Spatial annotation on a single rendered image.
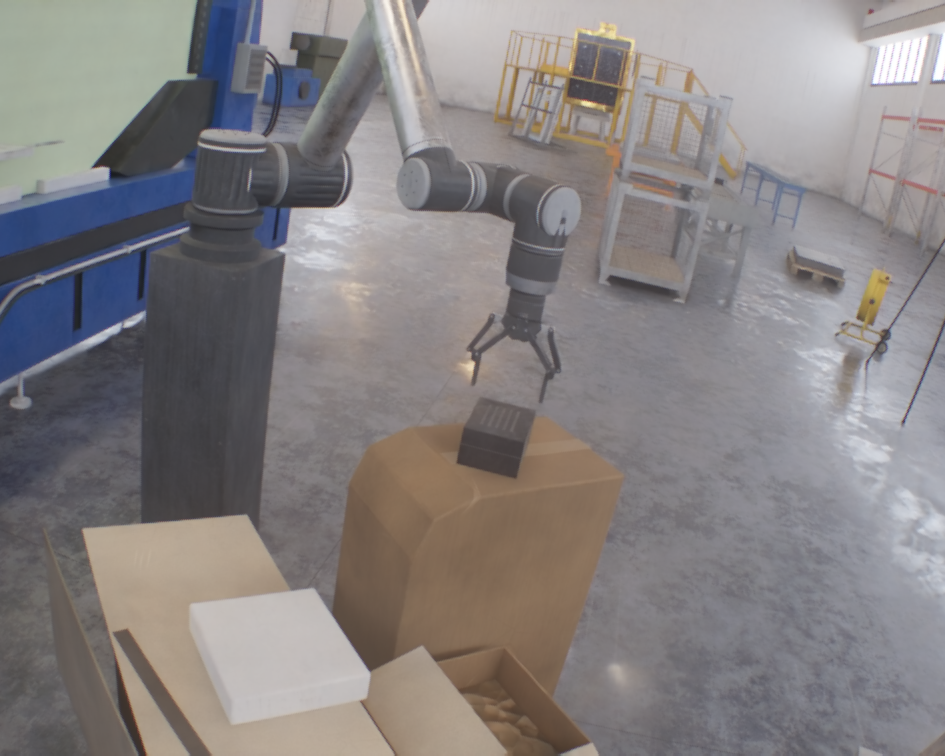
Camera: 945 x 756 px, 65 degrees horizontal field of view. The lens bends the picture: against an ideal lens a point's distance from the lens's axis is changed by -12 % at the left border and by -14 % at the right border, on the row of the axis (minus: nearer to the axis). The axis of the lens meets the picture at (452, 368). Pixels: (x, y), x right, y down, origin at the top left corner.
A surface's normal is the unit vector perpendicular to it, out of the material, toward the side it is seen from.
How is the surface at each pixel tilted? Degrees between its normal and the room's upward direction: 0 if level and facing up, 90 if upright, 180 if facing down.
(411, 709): 22
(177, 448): 90
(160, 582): 0
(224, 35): 90
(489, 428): 0
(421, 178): 86
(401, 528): 69
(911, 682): 0
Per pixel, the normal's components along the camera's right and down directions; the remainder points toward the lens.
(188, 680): 0.18, -0.92
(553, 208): 0.54, 0.36
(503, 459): -0.22, 0.31
